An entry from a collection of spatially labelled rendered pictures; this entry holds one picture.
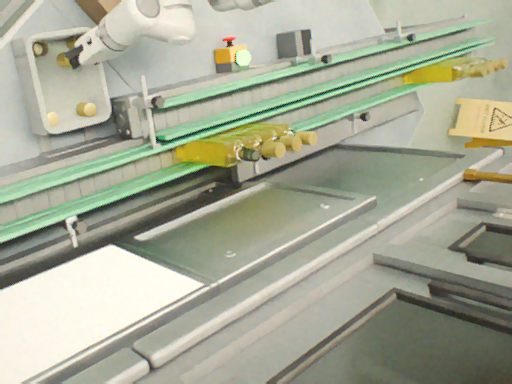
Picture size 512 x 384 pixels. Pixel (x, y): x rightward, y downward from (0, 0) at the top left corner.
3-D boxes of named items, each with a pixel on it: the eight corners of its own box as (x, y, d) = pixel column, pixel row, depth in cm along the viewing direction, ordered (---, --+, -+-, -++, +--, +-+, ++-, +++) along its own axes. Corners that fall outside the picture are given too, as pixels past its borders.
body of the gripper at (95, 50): (102, 53, 102) (80, 71, 111) (145, 44, 108) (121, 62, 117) (89, 16, 102) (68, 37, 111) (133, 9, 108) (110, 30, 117)
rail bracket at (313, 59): (289, 66, 161) (325, 64, 151) (286, 42, 160) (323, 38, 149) (298, 64, 164) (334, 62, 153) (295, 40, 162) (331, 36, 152)
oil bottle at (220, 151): (176, 160, 137) (233, 168, 120) (173, 139, 136) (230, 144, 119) (193, 154, 140) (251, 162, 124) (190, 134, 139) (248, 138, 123)
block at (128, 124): (116, 138, 133) (131, 140, 128) (109, 101, 131) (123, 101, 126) (128, 135, 135) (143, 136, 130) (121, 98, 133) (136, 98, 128)
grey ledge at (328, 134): (217, 179, 159) (243, 184, 150) (213, 150, 157) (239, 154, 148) (392, 110, 214) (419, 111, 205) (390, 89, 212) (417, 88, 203)
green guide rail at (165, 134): (147, 138, 131) (166, 140, 124) (146, 134, 130) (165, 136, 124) (475, 40, 232) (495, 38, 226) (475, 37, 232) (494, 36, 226)
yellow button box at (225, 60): (216, 72, 160) (232, 72, 154) (212, 47, 158) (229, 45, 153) (232, 69, 164) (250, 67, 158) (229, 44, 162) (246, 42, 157)
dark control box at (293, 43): (277, 58, 176) (297, 56, 169) (275, 34, 174) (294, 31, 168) (294, 54, 181) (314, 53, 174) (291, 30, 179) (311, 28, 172)
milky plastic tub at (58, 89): (32, 134, 126) (47, 136, 119) (10, 39, 121) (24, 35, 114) (96, 118, 136) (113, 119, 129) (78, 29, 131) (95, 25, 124)
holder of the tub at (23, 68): (36, 155, 128) (50, 158, 121) (10, 39, 122) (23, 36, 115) (99, 138, 138) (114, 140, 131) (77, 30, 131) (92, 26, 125)
